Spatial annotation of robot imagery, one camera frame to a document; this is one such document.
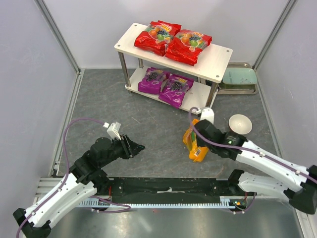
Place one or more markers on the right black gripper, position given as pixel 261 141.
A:
pixel 201 134

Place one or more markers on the purple grape candy bag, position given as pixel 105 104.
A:
pixel 152 81
pixel 175 89

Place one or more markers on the white two-tier wooden shelf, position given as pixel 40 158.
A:
pixel 210 69

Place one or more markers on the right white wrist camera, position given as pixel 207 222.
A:
pixel 205 113

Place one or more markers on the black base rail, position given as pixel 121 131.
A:
pixel 120 186

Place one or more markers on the white slotted cable duct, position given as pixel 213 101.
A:
pixel 177 200

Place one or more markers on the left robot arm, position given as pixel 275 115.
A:
pixel 84 179

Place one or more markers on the metal tray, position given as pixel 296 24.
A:
pixel 224 89

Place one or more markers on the orange mango candy bag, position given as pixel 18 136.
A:
pixel 196 153

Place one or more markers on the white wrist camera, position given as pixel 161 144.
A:
pixel 113 130
pixel 205 113

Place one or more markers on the white and red bowl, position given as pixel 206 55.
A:
pixel 240 124

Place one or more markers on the red fruit candy bag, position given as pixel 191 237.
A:
pixel 187 45
pixel 157 36

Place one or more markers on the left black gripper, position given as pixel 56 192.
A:
pixel 127 147

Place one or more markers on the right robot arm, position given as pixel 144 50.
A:
pixel 294 183

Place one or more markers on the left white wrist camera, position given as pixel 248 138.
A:
pixel 113 130

